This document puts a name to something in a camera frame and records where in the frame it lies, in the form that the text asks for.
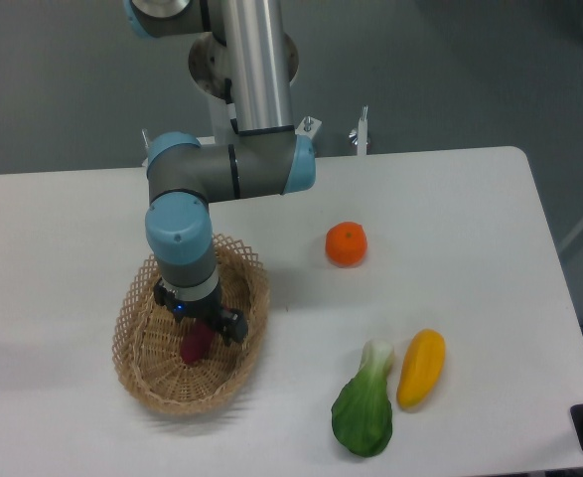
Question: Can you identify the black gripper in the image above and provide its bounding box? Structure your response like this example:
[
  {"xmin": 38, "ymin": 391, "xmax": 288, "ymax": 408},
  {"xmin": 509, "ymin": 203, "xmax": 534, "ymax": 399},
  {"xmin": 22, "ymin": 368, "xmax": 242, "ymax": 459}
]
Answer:
[{"xmin": 153, "ymin": 278, "xmax": 248, "ymax": 346}]

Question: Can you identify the white table clamp post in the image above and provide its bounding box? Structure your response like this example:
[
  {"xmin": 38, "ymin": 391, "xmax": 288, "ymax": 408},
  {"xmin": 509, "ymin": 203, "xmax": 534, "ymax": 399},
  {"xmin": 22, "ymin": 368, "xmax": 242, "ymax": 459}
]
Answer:
[{"xmin": 349, "ymin": 104, "xmax": 370, "ymax": 156}]

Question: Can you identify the yellow mango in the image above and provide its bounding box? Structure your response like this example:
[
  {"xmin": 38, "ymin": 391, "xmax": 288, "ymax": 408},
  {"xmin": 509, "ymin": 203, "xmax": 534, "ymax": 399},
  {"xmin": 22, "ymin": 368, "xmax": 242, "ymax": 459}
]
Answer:
[{"xmin": 396, "ymin": 329, "xmax": 446, "ymax": 410}]

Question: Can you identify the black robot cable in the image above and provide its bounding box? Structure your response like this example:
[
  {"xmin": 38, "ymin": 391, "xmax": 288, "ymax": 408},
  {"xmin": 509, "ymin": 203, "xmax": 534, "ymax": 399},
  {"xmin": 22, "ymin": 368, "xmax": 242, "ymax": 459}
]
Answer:
[{"xmin": 223, "ymin": 78, "xmax": 240, "ymax": 133}]

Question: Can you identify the green bok choy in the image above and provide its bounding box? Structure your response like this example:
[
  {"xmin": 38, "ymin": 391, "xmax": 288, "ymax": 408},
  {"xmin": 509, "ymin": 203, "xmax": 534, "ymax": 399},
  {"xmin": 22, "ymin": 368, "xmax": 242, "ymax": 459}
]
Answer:
[{"xmin": 331, "ymin": 339, "xmax": 394, "ymax": 458}]

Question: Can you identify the orange tangerine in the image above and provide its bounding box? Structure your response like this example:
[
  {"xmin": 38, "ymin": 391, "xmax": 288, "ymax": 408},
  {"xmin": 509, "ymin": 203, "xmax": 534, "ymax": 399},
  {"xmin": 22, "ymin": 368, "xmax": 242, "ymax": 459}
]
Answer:
[{"xmin": 325, "ymin": 222, "xmax": 367, "ymax": 267}]

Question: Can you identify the purple sweet potato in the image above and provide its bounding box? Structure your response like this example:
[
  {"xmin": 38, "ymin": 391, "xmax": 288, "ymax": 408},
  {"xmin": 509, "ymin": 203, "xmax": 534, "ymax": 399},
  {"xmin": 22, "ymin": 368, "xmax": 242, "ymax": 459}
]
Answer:
[{"xmin": 180, "ymin": 320, "xmax": 216, "ymax": 365}]

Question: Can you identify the woven wicker basket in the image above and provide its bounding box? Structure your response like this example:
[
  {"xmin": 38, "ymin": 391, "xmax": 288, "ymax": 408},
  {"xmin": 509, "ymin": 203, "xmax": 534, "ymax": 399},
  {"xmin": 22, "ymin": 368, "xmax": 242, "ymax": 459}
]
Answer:
[{"xmin": 112, "ymin": 234, "xmax": 270, "ymax": 415}]

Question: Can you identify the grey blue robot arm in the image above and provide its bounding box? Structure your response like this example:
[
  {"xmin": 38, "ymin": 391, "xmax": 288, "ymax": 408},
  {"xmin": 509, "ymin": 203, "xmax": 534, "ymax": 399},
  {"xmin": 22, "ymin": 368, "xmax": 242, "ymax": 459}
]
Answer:
[{"xmin": 123, "ymin": 1, "xmax": 316, "ymax": 343}]

